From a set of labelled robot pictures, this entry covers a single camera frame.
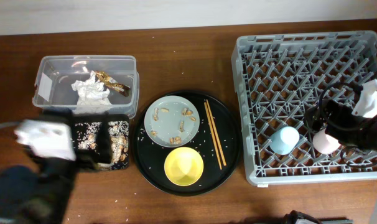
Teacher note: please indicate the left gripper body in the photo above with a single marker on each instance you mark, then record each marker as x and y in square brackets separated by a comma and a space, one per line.
[57, 171]

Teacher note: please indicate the white tissue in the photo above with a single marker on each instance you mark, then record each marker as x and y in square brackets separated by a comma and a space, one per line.
[91, 91]

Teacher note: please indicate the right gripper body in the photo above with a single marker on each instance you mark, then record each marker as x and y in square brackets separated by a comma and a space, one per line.
[353, 131]

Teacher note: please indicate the grey dishwasher rack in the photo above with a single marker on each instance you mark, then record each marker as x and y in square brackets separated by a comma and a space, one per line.
[277, 79]

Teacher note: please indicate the blue cup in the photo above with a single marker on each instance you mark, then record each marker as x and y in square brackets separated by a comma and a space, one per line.
[284, 140]

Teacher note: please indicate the yellow bowl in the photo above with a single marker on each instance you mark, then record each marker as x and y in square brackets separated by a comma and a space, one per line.
[183, 166]

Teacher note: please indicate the wooden chopstick left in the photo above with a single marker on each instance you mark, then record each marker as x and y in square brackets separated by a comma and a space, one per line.
[206, 105]

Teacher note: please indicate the grey plate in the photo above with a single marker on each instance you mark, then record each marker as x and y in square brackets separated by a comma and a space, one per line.
[172, 121]

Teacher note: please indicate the wooden chopstick right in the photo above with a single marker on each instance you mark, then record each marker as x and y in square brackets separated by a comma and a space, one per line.
[222, 156]

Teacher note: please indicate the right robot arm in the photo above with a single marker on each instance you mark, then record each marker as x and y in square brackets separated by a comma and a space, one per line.
[370, 145]

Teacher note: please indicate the peanut shell food scraps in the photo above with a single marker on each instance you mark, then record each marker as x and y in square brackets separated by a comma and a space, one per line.
[103, 139]

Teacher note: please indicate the brown snack wrapper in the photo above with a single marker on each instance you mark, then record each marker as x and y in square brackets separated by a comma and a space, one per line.
[112, 84]

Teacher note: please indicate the black rectangular tray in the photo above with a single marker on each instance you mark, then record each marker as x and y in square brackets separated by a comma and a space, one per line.
[118, 131]

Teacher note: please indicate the pink cup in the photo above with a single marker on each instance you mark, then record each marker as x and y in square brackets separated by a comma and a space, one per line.
[325, 143]

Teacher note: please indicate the clear plastic waste bin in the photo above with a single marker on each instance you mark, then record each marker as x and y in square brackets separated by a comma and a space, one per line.
[57, 74]

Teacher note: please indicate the round black serving tray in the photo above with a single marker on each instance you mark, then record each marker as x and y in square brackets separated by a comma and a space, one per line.
[150, 157]

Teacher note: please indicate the wooden chopstick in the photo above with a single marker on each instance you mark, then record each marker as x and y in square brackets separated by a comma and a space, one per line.
[206, 105]
[222, 156]

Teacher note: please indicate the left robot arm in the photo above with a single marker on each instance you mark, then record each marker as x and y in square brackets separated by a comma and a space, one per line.
[29, 197]

